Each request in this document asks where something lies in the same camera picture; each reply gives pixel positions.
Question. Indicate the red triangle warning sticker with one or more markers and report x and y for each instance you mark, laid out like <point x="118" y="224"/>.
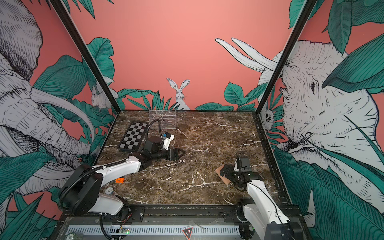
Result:
<point x="187" y="232"/>

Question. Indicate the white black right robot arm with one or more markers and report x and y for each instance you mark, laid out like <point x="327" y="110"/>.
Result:
<point x="269" y="222"/>

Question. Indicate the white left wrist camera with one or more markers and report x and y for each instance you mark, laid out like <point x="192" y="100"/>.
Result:
<point x="167" y="138"/>

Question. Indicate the black corner frame post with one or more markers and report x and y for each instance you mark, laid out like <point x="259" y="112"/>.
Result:
<point x="67" y="21"/>
<point x="298" y="27"/>

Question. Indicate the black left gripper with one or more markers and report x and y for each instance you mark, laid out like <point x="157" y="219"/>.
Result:
<point x="176" y="155"/>

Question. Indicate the black corner frame post left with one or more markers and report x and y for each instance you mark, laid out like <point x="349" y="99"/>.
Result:
<point x="67" y="21"/>

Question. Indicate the round white sticker on table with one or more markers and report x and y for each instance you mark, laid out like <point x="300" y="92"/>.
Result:
<point x="109" y="191"/>

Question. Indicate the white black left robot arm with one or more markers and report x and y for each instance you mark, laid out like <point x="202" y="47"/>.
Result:
<point x="81" y="193"/>

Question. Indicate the black corner frame post right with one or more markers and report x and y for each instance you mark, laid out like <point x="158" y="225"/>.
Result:
<point x="298" y="27"/>

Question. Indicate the clear acrylic organizer box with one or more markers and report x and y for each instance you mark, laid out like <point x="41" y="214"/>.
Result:
<point x="168" y="118"/>

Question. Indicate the black front mounting rail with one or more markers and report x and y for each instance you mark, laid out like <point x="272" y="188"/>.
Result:
<point x="228" y="213"/>

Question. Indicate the white perforated cable tray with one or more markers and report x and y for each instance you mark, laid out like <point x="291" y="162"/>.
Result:
<point x="162" y="230"/>

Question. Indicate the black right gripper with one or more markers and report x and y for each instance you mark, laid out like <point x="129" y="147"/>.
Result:
<point x="229" y="175"/>

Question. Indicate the small orange block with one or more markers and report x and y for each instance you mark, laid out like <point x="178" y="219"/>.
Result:
<point x="120" y="180"/>

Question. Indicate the black white checkered board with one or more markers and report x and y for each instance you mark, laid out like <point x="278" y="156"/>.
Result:
<point x="133" y="137"/>

